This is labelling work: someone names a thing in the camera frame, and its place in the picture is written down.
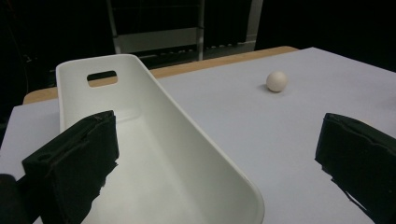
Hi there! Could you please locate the white ping-pong ball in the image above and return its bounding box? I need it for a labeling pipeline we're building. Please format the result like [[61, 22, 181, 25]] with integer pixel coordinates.
[[265, 70, 289, 93]]

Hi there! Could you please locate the white plastic bin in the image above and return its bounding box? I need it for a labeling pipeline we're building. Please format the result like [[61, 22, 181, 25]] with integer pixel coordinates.
[[55, 53, 266, 224]]

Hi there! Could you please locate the grey metal stand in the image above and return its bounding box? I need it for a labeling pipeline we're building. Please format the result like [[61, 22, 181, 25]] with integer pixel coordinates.
[[106, 0, 264, 62]]

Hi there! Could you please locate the white table mat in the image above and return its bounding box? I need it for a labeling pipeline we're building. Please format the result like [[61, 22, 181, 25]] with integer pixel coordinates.
[[0, 46, 396, 224]]

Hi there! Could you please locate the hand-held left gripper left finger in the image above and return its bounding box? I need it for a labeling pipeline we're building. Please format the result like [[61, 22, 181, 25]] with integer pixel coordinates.
[[21, 109, 120, 224]]

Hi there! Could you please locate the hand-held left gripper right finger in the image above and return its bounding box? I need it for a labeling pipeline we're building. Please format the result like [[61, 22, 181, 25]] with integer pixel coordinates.
[[315, 112, 396, 224]]

